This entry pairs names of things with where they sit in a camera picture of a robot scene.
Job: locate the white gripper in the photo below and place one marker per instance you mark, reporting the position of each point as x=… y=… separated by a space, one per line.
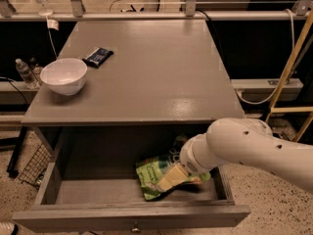
x=189 y=158

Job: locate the green rice chip bag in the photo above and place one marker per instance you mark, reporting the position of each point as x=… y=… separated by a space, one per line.
x=151 y=170

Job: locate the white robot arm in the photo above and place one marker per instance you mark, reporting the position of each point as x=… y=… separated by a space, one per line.
x=242 y=141

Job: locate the open grey top drawer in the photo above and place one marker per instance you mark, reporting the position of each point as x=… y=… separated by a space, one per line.
x=91 y=184

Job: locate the dark blue snack bar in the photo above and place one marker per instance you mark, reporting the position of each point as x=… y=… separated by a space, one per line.
x=96 y=58

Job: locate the white bowl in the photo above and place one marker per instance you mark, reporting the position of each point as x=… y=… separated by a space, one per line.
x=65 y=76

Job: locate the clear plastic water bottle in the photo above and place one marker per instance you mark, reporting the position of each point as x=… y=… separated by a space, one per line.
x=26 y=74

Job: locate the grey metal railing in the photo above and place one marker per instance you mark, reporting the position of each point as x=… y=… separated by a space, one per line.
x=76 y=10

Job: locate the black wire rack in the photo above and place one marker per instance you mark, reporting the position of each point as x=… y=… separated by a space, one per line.
x=34 y=171

